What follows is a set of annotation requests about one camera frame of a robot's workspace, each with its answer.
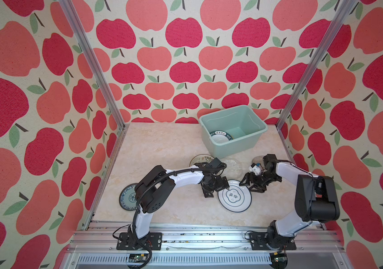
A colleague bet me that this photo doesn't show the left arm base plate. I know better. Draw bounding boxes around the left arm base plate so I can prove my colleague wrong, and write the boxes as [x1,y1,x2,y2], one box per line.
[116,232,163,251]

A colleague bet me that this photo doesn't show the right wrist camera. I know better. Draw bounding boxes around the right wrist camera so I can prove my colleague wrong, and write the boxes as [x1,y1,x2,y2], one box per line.
[249,163,262,176]

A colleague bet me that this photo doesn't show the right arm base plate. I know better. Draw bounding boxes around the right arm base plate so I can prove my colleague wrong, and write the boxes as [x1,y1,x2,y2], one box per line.
[245,232,297,251]

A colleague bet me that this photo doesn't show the grey glass plate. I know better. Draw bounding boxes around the grey glass plate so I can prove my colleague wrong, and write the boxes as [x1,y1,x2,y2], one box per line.
[252,156,264,167]

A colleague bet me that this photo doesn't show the white black ring plate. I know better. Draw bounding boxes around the white black ring plate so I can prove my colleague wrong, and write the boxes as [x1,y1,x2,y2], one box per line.
[218,180,252,213]

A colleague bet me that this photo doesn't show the mint green plastic bin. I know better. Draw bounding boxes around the mint green plastic bin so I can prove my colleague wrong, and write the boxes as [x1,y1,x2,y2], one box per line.
[199,105,268,158]

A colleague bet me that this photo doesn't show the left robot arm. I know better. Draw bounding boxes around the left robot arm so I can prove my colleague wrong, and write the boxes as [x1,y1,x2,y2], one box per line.
[131,158,230,239]

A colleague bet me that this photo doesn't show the green rim plate front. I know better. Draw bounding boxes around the green rim plate front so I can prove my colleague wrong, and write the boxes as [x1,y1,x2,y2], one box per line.
[210,130,234,144]

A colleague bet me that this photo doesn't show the beige bamboo pattern plate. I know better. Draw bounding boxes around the beige bamboo pattern plate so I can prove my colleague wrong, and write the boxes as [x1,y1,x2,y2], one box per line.
[189,154,214,167]

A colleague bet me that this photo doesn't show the left aluminium frame post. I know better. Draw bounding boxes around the left aluminium frame post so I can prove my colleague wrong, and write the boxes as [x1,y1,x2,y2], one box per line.
[59,1,126,131]

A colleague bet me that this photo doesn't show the black corrugated cable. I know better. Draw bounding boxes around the black corrugated cable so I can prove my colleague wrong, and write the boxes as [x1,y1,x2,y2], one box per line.
[112,167,206,269]

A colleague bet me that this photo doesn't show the right aluminium frame post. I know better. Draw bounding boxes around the right aluminium frame post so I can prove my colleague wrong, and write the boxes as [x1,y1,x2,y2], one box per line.
[277,0,359,128]

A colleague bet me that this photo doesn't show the aluminium frame post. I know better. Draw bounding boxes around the aluminium frame post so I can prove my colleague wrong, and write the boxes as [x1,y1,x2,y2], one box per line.
[277,0,359,128]
[59,1,126,131]

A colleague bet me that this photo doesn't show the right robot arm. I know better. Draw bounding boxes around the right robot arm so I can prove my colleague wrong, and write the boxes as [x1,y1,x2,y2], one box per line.
[240,154,340,251]

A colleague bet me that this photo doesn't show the clear glass plate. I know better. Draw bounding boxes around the clear glass plate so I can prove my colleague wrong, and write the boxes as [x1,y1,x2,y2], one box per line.
[221,158,245,180]

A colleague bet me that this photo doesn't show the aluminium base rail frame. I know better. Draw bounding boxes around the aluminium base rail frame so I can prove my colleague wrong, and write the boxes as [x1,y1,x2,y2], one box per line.
[59,221,353,269]

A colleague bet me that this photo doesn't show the blue patterned plate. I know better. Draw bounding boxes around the blue patterned plate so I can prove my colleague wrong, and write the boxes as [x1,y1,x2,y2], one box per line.
[119,183,137,211]

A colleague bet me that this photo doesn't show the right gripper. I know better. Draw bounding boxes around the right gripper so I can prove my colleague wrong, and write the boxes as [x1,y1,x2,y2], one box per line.
[239,173,280,194]

